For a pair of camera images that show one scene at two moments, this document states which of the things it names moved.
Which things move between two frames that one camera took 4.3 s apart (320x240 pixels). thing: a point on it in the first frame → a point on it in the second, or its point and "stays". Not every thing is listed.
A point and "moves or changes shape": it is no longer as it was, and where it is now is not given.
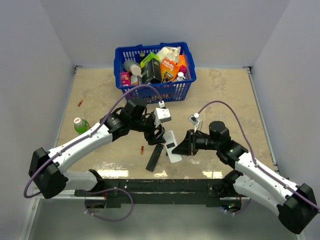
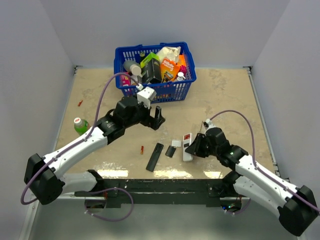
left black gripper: (153, 138) → (151, 121)
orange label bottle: (135, 80) stays
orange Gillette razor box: (169, 70) stays
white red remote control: (170, 143) moves or changes shape
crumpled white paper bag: (172, 53) stays
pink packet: (125, 79) stays
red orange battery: (79, 103) stays
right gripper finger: (182, 148) → (193, 149)
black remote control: (155, 157) stays
